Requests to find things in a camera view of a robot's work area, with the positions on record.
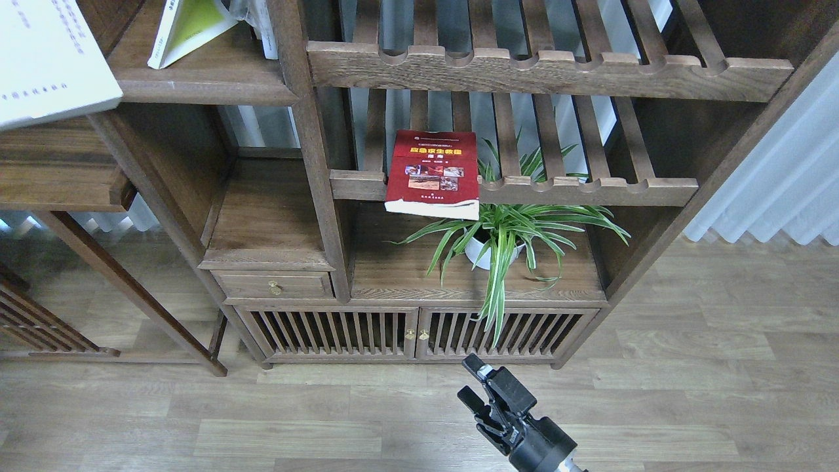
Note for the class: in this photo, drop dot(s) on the white plant pot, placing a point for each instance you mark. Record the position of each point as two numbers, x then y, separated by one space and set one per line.
479 249

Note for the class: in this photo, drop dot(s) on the wooden side table left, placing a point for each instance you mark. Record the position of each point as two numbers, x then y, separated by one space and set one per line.
51 171

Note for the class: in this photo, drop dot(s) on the white book top shelf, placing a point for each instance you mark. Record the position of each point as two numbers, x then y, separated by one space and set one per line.
51 65

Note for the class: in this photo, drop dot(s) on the green spider plant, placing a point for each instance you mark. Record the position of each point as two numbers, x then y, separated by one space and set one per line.
548 224

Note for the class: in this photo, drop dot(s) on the brass drawer knob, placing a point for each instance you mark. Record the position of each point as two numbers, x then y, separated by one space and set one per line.
275 289

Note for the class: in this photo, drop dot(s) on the dark wooden bookshelf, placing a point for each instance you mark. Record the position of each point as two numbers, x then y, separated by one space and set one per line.
274 170

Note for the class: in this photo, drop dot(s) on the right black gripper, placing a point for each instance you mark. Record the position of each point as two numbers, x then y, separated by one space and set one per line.
529 444

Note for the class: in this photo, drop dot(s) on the white curtain right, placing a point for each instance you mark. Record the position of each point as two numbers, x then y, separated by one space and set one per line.
788 184

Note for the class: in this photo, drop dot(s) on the yellow-green book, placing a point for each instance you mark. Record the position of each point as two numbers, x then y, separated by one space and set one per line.
185 26

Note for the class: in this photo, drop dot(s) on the plastic-wrapped white book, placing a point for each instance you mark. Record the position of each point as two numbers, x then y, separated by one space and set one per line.
256 14

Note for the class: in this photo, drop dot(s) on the red book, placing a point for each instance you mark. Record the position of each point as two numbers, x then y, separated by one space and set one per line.
434 174

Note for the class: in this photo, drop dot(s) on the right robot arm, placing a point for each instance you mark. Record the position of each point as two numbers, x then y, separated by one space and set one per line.
529 444

